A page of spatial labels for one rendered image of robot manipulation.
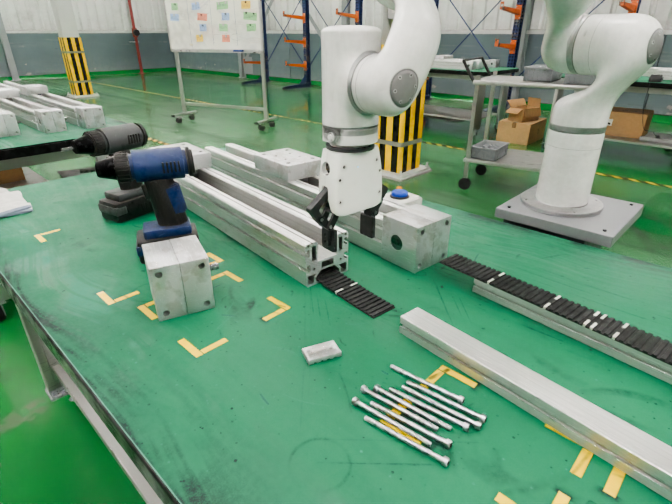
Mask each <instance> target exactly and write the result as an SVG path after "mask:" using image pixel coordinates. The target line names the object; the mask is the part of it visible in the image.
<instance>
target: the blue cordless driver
mask: <svg viewBox="0 0 672 504"><path fill-rule="evenodd" d="M91 172H96V174H97V177H99V178H105V179H113V180H118V181H119V182H120V183H130V182H133V180H135V179H136V182H137V183H138V182H144V184H142V185H141V188H142V191H143V193H144V196H145V198H146V199H150V201H151V204H152V207H153V210H154V213H155V216H156V219H157V220H155V221H148V222H144V223H143V229H142V230H138V231H137V235H136V251H137V255H138V256H139V259H140V262H141V263H142V264H145V260H144V255H143V250H142V244H148V243H153V242H159V241H164V240H170V239H175V238H181V237H186V236H192V235H196V237H197V239H198V240H199V235H198V231H197V228H196V225H195V223H190V219H189V217H187V215H186V212H185V211H186V209H187V205H186V202H185V199H184V196H183V193H182V190H181V187H180V184H179V183H178V182H176V181H174V180H173V179H177V178H185V174H189V176H193V173H195V166H194V160H193V154H192V150H191V149H189V148H188V147H185V149H181V147H180V146H178V147H166V148H153V149H141V150H131V154H128V153H127V151H126V152H115V154H114V156H112V157H109V158H106V159H103V160H100V161H97V162H95V168H91V169H80V173H91ZM199 242H200V240H199Z"/></svg>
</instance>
